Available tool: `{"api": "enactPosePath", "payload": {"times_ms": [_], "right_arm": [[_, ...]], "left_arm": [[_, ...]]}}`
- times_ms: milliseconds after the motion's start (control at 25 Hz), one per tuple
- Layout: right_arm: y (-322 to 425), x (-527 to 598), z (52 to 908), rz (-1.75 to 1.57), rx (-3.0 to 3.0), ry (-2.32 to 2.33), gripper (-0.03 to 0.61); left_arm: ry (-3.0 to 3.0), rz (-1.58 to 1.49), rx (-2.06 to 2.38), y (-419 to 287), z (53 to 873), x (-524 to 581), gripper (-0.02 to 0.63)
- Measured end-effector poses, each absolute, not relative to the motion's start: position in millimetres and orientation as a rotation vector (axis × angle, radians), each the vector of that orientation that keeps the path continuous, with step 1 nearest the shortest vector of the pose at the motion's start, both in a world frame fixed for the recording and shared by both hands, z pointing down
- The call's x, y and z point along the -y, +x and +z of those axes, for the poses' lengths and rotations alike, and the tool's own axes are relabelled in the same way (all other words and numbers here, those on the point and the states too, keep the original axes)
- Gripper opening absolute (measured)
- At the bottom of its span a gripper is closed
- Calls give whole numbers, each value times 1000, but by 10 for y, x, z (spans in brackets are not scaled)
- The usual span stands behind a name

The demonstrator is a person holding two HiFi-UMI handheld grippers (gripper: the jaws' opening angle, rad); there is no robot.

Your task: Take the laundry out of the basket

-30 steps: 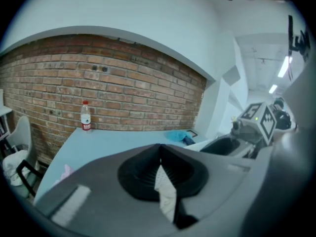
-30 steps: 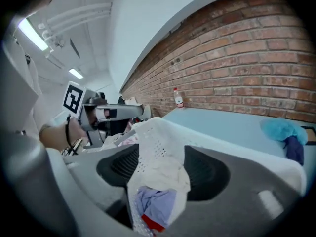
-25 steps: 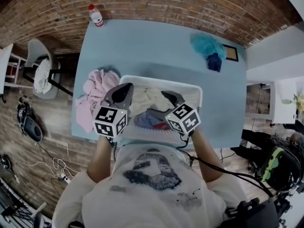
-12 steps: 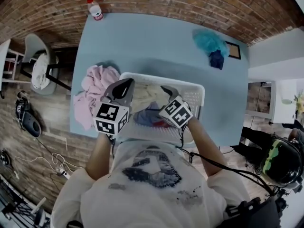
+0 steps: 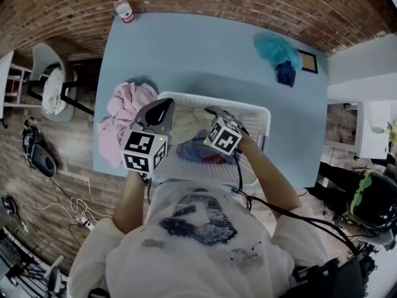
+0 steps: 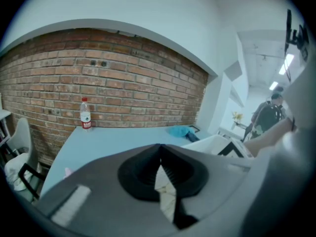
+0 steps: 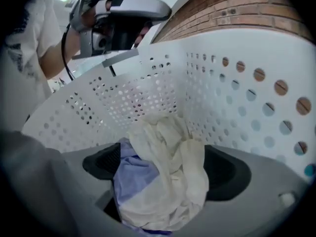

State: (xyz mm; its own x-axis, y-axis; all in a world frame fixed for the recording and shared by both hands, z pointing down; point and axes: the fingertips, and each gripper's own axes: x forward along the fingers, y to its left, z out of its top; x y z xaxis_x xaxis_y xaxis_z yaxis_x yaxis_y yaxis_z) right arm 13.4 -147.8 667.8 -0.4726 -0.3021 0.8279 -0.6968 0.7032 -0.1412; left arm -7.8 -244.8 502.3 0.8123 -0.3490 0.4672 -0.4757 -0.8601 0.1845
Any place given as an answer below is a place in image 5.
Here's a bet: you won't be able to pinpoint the white metal frame equipment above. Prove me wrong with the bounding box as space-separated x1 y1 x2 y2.
0 225 69 298

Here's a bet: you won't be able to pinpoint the blue and red garment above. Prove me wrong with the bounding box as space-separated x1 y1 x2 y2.
176 128 227 165

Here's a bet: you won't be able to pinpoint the black strapped headset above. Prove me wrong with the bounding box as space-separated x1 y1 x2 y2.
21 116 43 155

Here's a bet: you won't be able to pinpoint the person's white printed t-shirt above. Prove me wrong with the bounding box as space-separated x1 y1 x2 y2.
68 180 329 298

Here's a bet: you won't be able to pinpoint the black waist pack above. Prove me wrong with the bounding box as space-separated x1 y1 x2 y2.
291 253 376 298

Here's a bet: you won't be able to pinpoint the black round device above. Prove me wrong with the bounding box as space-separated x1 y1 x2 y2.
1 194 18 215

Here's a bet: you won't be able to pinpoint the pink garment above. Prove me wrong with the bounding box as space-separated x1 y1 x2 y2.
96 81 159 169

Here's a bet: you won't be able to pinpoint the grey shell chair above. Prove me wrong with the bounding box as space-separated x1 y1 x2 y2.
27 42 96 124

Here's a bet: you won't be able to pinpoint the black rounded helmet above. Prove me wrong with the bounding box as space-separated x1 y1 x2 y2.
30 144 57 178

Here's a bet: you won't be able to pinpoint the white cable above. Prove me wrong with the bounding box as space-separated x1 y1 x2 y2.
21 197 112 226

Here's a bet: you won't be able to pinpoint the yellow green plant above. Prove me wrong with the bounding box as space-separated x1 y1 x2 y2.
386 119 397 142

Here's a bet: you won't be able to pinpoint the white plastic laundry basket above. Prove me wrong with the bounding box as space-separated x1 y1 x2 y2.
151 91 271 187

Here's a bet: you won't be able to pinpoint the white folding table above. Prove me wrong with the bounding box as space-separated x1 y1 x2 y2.
0 51 33 129

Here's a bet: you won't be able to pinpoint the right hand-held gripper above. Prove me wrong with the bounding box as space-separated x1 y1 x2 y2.
203 106 251 156

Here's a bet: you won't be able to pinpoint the dark blue cloth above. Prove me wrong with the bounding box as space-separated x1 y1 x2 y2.
275 60 297 88

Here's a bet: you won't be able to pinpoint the clear bottle with red cap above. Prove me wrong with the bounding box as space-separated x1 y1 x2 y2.
112 0 136 24

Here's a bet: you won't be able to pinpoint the person's left forearm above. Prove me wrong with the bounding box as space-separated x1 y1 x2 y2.
112 169 146 234

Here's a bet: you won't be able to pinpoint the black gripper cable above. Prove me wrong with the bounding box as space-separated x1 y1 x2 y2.
231 149 360 256

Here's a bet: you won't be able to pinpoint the person's right forearm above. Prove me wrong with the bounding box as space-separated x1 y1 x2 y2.
234 132 301 222

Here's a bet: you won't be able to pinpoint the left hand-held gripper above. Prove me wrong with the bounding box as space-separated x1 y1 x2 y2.
120 97 176 179

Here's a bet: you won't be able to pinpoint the white desk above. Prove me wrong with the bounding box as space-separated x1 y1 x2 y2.
356 101 393 161

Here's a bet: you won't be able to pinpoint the black framed cork board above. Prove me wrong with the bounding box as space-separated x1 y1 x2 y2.
297 50 319 74

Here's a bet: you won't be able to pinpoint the turquoise fluffy cloth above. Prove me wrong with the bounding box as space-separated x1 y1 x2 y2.
253 32 303 71

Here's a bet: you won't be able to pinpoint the white crumpled garment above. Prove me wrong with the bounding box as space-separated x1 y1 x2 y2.
42 67 68 116

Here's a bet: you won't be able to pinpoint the beige clothes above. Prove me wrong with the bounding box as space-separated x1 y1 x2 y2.
169 104 218 145

